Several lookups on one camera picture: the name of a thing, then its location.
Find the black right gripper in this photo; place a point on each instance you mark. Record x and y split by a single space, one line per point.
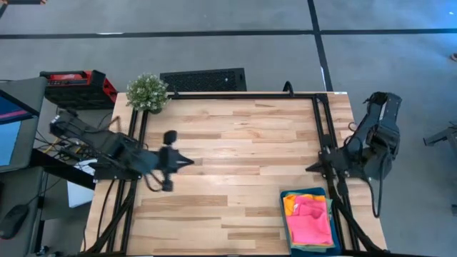
333 164

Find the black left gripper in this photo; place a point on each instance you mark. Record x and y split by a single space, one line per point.
168 160

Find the orange microfiber towel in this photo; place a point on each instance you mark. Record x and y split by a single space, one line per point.
289 205

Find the pink microfiber towel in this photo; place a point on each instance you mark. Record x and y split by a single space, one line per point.
310 225

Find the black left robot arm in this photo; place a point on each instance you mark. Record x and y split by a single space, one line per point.
107 142

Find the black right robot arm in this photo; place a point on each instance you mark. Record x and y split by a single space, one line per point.
375 142

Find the small potted green plant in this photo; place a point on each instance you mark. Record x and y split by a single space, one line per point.
146 93

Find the teal plastic bin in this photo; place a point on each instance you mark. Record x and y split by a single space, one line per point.
314 255

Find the white box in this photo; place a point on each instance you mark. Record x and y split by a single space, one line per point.
80 194

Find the black desk crossbar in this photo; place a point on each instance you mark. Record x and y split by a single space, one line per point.
71 176

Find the red and black crate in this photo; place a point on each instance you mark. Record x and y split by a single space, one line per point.
78 93

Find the black metal stand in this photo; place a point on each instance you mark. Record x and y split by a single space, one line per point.
442 137

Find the grey desk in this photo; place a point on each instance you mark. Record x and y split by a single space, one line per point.
21 185

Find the computer monitor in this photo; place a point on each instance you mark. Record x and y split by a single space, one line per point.
9 142

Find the black computer mouse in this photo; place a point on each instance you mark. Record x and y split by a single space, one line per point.
12 221

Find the black aluminium extrusion frame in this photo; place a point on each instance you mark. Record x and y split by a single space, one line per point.
232 96

